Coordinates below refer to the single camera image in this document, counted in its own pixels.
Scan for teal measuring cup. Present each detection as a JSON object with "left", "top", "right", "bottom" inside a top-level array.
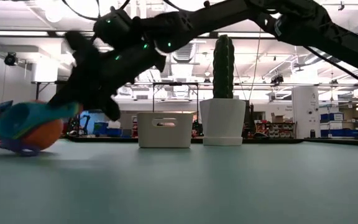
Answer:
[{"left": 0, "top": 101, "right": 81, "bottom": 141}]

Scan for orange measuring cup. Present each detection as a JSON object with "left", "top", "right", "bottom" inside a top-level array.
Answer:
[{"left": 20, "top": 99, "right": 65, "bottom": 152}]

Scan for blue chair back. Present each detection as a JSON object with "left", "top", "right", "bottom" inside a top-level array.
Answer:
[{"left": 0, "top": 100, "right": 14, "bottom": 113}]

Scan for translucent white plastic basket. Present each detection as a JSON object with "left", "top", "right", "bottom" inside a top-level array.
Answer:
[{"left": 137, "top": 111, "right": 195, "bottom": 149}]

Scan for round black ceiling speaker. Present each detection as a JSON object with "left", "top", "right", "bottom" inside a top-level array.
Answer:
[{"left": 4, "top": 52, "right": 19, "bottom": 67}]

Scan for green cactus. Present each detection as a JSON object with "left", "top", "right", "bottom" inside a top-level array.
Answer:
[{"left": 212, "top": 34, "right": 236, "bottom": 100}]

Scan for white hexagonal plant pot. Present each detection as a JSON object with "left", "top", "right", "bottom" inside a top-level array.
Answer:
[{"left": 199, "top": 98, "right": 247, "bottom": 147}]

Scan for stacked blue storage bins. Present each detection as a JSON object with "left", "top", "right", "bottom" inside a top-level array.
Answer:
[{"left": 320, "top": 111, "right": 358, "bottom": 138}]

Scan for silver ceiling air duct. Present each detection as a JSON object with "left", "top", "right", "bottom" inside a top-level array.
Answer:
[{"left": 170, "top": 40, "right": 200, "bottom": 65}]

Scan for purple measuring cup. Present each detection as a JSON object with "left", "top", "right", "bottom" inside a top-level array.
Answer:
[{"left": 0, "top": 133, "right": 42, "bottom": 157}]

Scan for black aluminium table frame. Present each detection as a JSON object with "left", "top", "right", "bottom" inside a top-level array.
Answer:
[{"left": 60, "top": 136, "right": 358, "bottom": 147}]

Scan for black background workstation frame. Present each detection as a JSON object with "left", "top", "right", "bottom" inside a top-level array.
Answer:
[
  {"left": 152, "top": 82, "right": 200, "bottom": 113},
  {"left": 31, "top": 80, "right": 58, "bottom": 102}
]

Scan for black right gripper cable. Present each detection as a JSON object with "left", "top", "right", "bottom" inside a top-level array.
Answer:
[{"left": 61, "top": 0, "right": 131, "bottom": 21}]

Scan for background parts shelf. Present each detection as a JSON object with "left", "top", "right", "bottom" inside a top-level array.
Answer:
[{"left": 255, "top": 119, "right": 295, "bottom": 139}]

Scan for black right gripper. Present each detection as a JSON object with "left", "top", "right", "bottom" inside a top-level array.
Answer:
[{"left": 47, "top": 30, "right": 167, "bottom": 123}]

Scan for cardboard box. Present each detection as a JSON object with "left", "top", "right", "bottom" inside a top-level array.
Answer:
[{"left": 270, "top": 112, "right": 286, "bottom": 124}]

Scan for white building column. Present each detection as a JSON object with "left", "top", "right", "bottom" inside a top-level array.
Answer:
[{"left": 291, "top": 86, "right": 322, "bottom": 140}]

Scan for blue storage bin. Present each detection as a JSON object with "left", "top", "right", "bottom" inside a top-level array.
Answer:
[{"left": 93, "top": 121, "right": 124, "bottom": 138}]

